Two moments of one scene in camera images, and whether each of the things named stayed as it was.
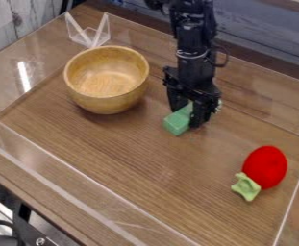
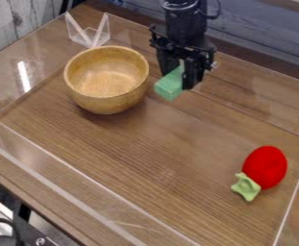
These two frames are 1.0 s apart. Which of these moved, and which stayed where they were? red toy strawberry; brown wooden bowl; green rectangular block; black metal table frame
Moved: green rectangular block
Stayed: red toy strawberry; brown wooden bowl; black metal table frame
